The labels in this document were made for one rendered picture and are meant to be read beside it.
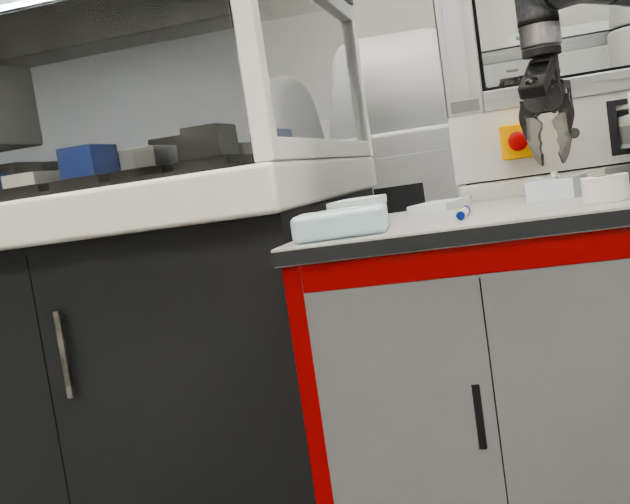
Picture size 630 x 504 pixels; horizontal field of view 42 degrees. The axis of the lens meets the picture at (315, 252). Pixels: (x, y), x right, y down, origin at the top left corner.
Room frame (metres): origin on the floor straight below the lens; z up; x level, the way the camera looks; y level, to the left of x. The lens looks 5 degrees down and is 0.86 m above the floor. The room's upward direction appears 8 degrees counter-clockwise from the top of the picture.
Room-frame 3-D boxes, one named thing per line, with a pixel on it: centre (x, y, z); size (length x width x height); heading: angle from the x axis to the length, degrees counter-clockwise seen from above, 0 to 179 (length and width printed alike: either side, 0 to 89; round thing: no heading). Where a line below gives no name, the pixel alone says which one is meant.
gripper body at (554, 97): (1.54, -0.47, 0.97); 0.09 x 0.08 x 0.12; 150
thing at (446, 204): (1.68, -0.27, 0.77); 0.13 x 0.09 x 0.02; 147
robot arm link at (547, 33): (1.54, -0.46, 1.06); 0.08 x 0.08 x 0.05
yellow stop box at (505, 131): (1.72, -0.45, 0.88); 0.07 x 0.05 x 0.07; 75
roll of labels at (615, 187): (1.26, -0.46, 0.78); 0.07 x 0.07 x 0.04
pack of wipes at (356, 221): (1.32, -0.05, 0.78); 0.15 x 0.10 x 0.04; 82
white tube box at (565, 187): (1.49, -0.45, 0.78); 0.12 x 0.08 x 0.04; 150
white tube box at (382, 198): (1.50, -0.09, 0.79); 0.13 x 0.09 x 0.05; 164
